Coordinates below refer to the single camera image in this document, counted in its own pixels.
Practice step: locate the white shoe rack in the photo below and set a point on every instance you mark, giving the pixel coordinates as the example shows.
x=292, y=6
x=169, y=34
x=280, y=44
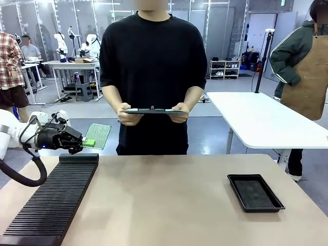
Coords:
x=225, y=69

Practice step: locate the black plastic tray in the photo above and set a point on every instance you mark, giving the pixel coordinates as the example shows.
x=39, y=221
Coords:
x=255, y=193

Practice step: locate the grey clipboard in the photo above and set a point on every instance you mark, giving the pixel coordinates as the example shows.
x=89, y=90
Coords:
x=153, y=111

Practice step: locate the person's right forearm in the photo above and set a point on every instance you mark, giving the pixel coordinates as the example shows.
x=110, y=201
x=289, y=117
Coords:
x=112, y=98

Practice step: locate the person in black t-shirt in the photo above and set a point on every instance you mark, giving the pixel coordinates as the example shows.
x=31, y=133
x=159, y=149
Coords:
x=153, y=64

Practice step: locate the person's left hand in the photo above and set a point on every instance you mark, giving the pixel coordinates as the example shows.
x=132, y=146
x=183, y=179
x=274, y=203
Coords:
x=179, y=117

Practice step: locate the green perforated PCB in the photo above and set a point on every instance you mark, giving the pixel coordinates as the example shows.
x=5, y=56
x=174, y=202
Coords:
x=98, y=135

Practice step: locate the person's right hand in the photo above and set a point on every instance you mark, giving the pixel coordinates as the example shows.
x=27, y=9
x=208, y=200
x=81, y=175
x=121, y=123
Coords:
x=126, y=119

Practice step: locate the black slotted PCB rack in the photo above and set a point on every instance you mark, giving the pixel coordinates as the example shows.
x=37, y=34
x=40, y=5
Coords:
x=53, y=194

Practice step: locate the white desk of seated person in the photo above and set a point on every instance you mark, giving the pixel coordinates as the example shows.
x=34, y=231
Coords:
x=30, y=67

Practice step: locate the mannequin in plaid shirt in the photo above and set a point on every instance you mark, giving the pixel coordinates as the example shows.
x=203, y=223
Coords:
x=9, y=66

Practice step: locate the white background work table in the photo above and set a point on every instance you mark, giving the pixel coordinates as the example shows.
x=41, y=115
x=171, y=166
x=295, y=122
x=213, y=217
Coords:
x=71, y=64

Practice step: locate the black tripod pole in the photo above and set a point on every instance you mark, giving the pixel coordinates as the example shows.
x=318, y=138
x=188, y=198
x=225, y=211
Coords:
x=262, y=61

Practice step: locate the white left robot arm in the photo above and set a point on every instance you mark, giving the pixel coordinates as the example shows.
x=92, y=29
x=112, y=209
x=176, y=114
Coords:
x=7, y=123

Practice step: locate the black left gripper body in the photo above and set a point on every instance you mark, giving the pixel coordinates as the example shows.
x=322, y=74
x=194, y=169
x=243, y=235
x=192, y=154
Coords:
x=47, y=139

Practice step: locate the seated person in grey shirt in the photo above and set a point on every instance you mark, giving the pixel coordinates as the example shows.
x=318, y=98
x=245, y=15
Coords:
x=30, y=51

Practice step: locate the black luggage bags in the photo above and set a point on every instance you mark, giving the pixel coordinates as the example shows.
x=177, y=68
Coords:
x=251, y=60

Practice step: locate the person's left forearm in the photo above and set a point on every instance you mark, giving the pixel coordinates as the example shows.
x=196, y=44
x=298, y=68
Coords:
x=192, y=96

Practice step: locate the black green-tipped left gripper finger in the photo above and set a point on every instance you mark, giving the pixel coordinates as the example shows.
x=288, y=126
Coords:
x=74, y=134
x=73, y=149

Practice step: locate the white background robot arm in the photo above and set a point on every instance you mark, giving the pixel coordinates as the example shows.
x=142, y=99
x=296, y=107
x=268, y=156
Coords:
x=89, y=43
x=61, y=44

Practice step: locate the person in green jacket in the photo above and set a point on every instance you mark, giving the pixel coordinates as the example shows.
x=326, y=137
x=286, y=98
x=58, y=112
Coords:
x=284, y=53

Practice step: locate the white side table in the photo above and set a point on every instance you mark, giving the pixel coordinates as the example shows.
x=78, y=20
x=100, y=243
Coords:
x=261, y=120

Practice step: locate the grey plastic stool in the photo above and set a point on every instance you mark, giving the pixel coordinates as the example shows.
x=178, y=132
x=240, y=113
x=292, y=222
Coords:
x=84, y=91

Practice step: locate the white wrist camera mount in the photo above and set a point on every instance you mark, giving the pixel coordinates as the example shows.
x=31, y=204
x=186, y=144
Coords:
x=62, y=117

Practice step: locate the cardboard box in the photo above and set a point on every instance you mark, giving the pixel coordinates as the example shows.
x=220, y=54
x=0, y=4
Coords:
x=84, y=60

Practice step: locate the brown apron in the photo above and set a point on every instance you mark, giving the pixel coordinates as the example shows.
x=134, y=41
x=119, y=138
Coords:
x=310, y=77

